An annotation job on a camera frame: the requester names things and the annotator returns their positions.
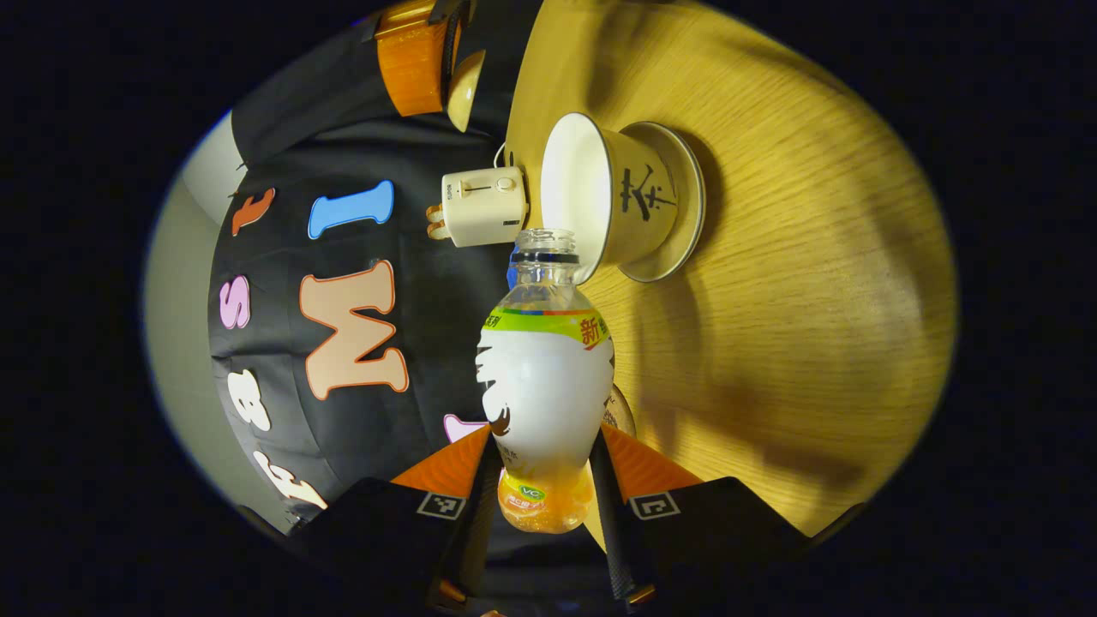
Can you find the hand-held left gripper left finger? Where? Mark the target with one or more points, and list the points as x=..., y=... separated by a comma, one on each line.
x=480, y=514

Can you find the toasted bread slice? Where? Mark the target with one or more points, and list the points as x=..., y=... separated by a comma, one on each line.
x=436, y=212
x=439, y=231

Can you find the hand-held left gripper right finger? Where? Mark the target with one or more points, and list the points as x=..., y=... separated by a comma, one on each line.
x=610, y=514

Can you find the white toaster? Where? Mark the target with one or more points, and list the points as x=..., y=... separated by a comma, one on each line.
x=484, y=206

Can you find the cream teacup lid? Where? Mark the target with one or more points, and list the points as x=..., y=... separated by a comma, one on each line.
x=467, y=90

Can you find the white label water bottle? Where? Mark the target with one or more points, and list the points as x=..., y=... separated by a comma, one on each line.
x=548, y=394

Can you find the cream ceramic teacup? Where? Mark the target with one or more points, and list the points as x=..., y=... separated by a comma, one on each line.
x=574, y=184

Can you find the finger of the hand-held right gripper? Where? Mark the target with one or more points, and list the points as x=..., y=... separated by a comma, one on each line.
x=411, y=60

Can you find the cream ceramic saucer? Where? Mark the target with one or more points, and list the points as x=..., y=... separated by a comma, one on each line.
x=690, y=197

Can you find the round wooden coaster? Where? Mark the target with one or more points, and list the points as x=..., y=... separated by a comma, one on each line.
x=621, y=411

